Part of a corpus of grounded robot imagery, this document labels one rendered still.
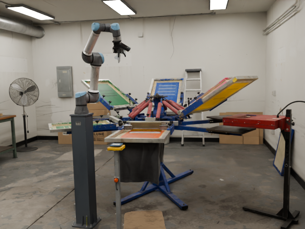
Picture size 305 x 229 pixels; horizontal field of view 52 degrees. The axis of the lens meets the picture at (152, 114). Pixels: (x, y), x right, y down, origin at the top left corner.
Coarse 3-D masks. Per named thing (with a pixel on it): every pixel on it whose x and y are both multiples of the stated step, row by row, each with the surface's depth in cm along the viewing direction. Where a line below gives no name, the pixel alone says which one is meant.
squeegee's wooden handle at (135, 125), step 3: (132, 123) 355; (135, 123) 354; (138, 123) 354; (141, 123) 353; (144, 123) 352; (147, 123) 352; (150, 123) 351; (153, 123) 351; (156, 123) 350; (159, 123) 349; (132, 126) 355; (135, 126) 355; (138, 126) 354; (141, 126) 353; (144, 126) 353; (147, 126) 352; (150, 126) 352; (153, 126) 351; (156, 126) 350
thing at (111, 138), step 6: (114, 132) 332; (120, 132) 342; (168, 132) 324; (108, 138) 299; (114, 138) 298; (120, 138) 297; (126, 138) 297; (132, 138) 296; (138, 138) 295; (144, 138) 295; (150, 138) 294; (156, 138) 293; (162, 138) 293
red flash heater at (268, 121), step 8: (224, 120) 345; (232, 120) 339; (240, 120) 333; (248, 120) 327; (256, 120) 321; (264, 120) 316; (272, 120) 313; (280, 120) 318; (264, 128) 318; (272, 128) 312
